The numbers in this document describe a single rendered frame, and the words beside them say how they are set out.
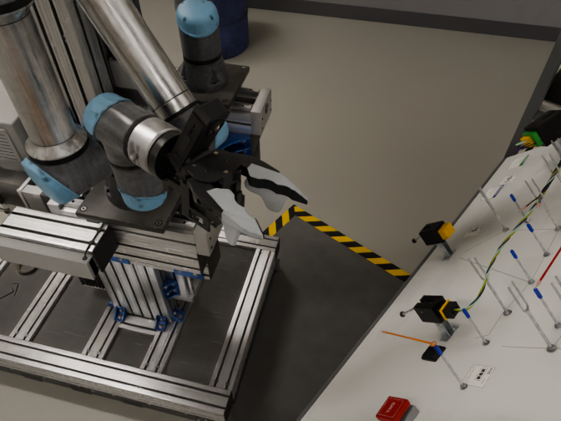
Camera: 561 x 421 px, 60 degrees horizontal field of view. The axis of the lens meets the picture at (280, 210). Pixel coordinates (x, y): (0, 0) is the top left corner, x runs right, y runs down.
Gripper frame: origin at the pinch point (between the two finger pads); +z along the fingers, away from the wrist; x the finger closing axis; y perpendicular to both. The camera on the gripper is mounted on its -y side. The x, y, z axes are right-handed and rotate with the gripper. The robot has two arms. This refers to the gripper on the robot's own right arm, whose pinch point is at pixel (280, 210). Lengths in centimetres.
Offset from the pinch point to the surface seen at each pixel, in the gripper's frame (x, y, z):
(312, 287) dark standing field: -103, 145, -46
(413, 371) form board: -27, 50, 19
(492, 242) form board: -72, 46, 18
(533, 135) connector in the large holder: -102, 29, 12
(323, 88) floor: -245, 126, -143
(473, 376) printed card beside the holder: -26, 39, 29
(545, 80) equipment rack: -130, 24, 5
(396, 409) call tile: -14, 45, 21
